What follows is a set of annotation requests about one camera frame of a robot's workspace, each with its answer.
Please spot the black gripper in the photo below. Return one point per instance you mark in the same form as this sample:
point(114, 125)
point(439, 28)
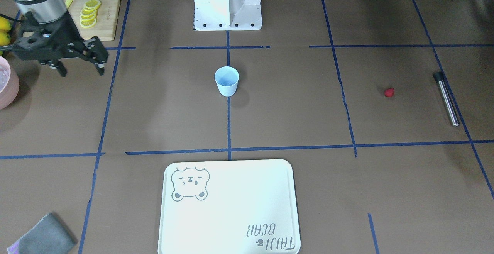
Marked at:
point(66, 30)

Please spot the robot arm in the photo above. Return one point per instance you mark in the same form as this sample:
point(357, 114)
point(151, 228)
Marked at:
point(44, 11)

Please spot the light blue cup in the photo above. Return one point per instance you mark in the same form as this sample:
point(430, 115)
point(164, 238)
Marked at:
point(227, 79)

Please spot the lemon slices row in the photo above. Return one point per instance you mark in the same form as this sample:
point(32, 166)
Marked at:
point(89, 13)

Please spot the wooden cutting board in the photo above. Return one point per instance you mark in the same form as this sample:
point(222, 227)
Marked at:
point(106, 19)

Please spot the yellow plastic knife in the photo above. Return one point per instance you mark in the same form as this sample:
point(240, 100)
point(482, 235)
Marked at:
point(68, 3)

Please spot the pink bowl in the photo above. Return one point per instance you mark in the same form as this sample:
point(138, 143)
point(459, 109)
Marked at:
point(9, 83)

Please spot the yellow lemon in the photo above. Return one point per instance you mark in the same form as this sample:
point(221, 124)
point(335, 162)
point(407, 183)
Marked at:
point(5, 39)
point(5, 25)

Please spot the grey folded cloth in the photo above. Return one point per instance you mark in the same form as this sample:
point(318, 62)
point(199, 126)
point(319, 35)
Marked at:
point(48, 236)

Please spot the cream bear tray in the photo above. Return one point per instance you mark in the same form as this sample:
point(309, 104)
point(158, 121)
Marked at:
point(229, 207)

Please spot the red strawberry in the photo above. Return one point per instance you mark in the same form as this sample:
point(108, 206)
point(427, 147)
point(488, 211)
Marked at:
point(389, 92)

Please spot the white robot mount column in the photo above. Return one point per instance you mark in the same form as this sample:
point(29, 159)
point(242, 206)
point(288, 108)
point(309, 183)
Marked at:
point(227, 15)

